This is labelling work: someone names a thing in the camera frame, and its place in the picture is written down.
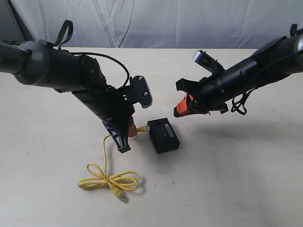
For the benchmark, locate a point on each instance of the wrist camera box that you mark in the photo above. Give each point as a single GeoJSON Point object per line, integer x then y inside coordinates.
{"type": "Point", "coordinates": [137, 92]}
{"type": "Point", "coordinates": [207, 62]}

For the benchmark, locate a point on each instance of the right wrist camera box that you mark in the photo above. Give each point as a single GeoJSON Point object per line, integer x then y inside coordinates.
{"type": "Point", "coordinates": [207, 62]}

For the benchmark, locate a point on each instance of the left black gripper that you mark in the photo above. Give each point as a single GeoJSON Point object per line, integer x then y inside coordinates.
{"type": "Point", "coordinates": [114, 111]}

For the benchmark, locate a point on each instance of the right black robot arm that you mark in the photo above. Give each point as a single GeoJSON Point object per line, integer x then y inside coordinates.
{"type": "Point", "coordinates": [278, 59]}

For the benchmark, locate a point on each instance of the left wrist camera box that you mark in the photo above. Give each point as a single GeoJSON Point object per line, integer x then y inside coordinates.
{"type": "Point", "coordinates": [137, 92]}

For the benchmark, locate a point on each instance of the small black box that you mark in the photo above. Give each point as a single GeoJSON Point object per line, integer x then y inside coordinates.
{"type": "Point", "coordinates": [162, 135]}

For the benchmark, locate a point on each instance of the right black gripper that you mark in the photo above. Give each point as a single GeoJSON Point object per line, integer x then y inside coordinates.
{"type": "Point", "coordinates": [212, 93]}

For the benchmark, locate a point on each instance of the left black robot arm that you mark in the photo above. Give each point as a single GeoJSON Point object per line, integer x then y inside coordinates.
{"type": "Point", "coordinates": [41, 65]}

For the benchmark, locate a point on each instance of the white wrinkled backdrop cloth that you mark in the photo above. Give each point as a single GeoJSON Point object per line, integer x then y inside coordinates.
{"type": "Point", "coordinates": [151, 23]}

